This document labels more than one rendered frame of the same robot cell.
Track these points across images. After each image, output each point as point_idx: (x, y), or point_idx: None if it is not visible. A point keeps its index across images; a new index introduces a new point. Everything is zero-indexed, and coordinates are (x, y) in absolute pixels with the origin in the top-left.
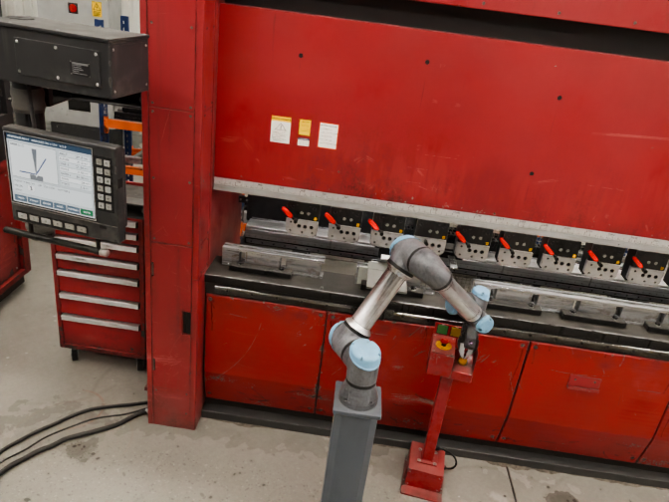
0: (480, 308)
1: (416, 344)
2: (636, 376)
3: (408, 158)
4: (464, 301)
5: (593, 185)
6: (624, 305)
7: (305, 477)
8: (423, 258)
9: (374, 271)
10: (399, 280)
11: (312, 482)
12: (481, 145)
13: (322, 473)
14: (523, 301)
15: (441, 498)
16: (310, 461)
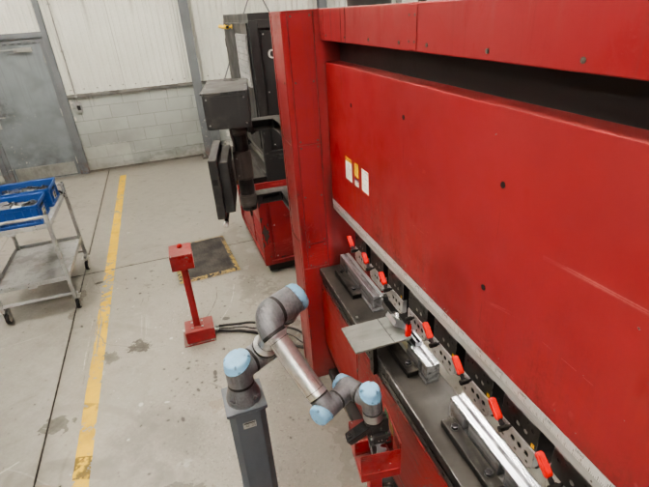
0: (318, 394)
1: (394, 419)
2: None
3: (401, 221)
4: (290, 371)
5: (550, 348)
6: None
7: (313, 458)
8: (259, 305)
9: (376, 324)
10: None
11: (310, 465)
12: (441, 228)
13: (324, 468)
14: (491, 462)
15: None
16: (331, 454)
